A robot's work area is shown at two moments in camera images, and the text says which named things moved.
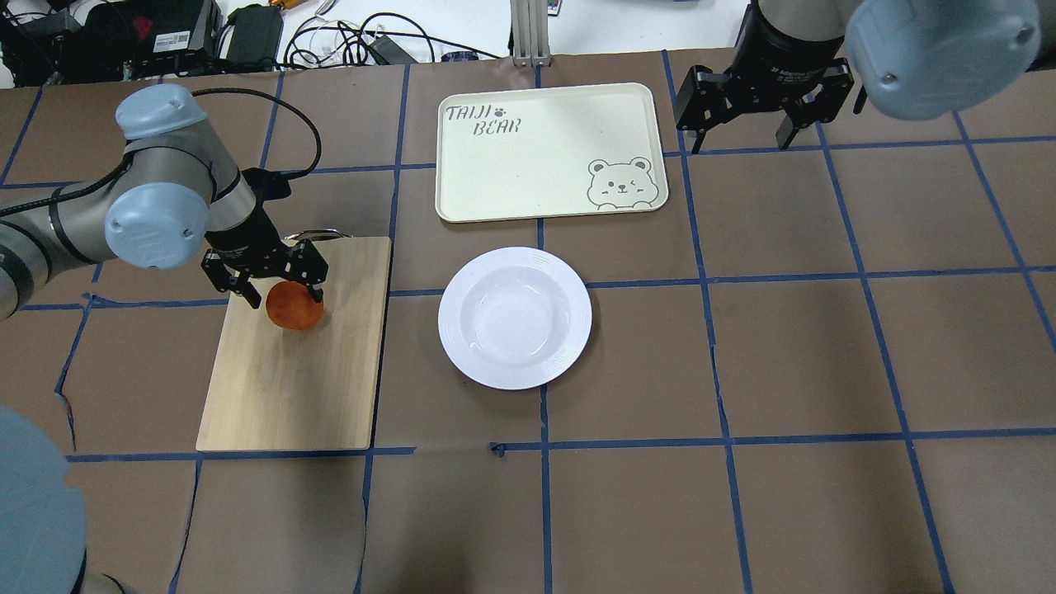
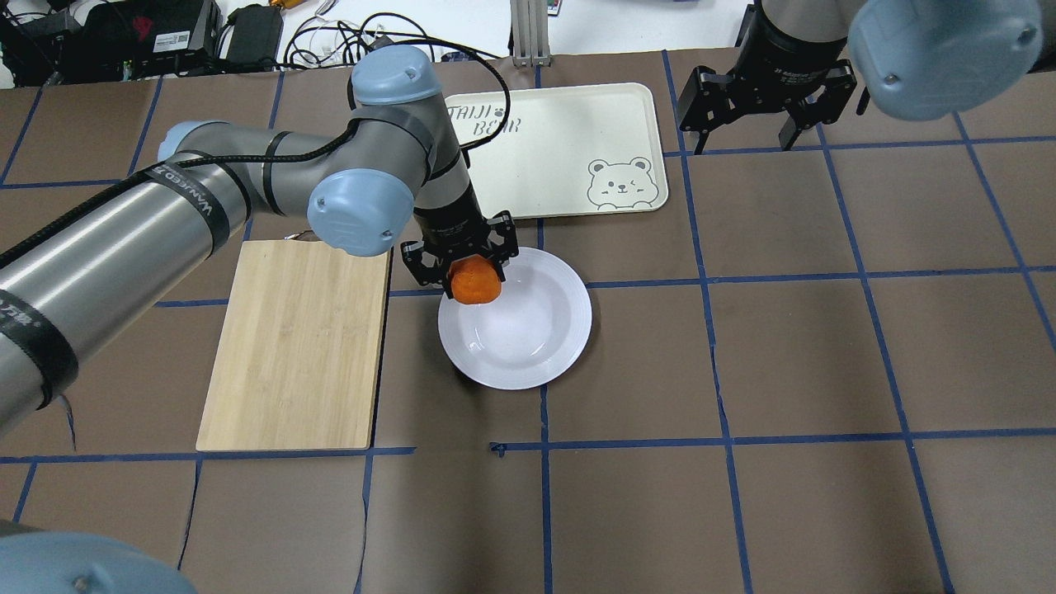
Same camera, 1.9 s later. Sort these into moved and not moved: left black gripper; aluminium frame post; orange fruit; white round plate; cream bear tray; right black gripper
Moved: orange fruit; left black gripper
Not moved: cream bear tray; right black gripper; white round plate; aluminium frame post
